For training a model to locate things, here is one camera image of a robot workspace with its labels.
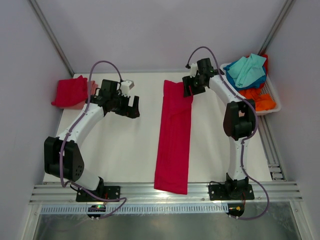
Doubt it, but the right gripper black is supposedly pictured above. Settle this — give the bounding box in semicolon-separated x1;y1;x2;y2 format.
182;74;206;98

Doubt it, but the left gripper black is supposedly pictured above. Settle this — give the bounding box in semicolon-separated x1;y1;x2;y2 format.
110;91;140;119

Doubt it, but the magenta t shirt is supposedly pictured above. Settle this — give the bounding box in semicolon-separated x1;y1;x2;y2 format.
154;80;193;195

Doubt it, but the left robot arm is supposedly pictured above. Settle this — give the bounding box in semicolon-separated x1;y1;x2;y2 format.
44;79;140;201

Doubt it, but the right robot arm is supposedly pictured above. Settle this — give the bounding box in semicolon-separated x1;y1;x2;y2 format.
182;58;257;201

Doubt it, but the folded salmon pink t shirt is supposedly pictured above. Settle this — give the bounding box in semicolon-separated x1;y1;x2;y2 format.
71;81;98;110

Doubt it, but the turquoise t shirt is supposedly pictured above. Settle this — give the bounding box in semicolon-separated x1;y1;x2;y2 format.
227;53;266;88

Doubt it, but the folded red t shirt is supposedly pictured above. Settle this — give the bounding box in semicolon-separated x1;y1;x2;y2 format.
51;75;88;109

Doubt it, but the blue t shirt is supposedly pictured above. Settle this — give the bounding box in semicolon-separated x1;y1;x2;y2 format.
220;62;267;91

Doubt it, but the orange t shirt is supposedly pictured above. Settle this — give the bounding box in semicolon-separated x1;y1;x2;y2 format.
239;88;276;112

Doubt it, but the white plastic basket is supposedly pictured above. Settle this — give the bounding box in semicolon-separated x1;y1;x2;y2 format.
219;61;282;117

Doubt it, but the red t shirt in basket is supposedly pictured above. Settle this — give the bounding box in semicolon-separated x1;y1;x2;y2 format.
260;54;269;75

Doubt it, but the left black connector board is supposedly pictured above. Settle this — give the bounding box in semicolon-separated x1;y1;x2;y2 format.
87;204;106;221

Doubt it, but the black connector board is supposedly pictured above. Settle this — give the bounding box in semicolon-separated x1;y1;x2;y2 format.
226;204;245;219
87;204;106;221

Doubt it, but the right black connector board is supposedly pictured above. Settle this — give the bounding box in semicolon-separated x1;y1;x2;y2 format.
226;204;245;219

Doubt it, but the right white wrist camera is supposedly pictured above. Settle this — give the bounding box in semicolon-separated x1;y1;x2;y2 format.
185;63;198;78

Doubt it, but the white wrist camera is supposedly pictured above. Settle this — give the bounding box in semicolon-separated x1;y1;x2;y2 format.
120;80;135;97
185;63;198;78

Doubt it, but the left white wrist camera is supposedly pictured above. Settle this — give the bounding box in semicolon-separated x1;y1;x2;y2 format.
120;80;135;97

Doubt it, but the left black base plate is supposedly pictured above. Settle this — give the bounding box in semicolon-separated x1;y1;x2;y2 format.
76;186;121;203

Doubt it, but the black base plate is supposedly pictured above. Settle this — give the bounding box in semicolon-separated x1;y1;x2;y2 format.
208;181;255;201
76;186;121;203

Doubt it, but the slotted white cable duct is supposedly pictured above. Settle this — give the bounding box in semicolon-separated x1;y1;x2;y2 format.
40;202;228;215

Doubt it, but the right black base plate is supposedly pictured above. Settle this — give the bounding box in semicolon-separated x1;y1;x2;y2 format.
208;181;255;201

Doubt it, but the right aluminium corner post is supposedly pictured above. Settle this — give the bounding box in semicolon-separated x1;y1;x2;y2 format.
257;0;296;55

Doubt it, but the aluminium corner post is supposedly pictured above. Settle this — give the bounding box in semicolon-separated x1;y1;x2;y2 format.
257;0;296;55
27;0;75;76

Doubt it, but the left aluminium corner post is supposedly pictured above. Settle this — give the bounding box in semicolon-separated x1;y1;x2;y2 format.
27;0;75;76

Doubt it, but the aluminium front rail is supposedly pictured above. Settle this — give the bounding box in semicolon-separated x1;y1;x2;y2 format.
29;181;303;205

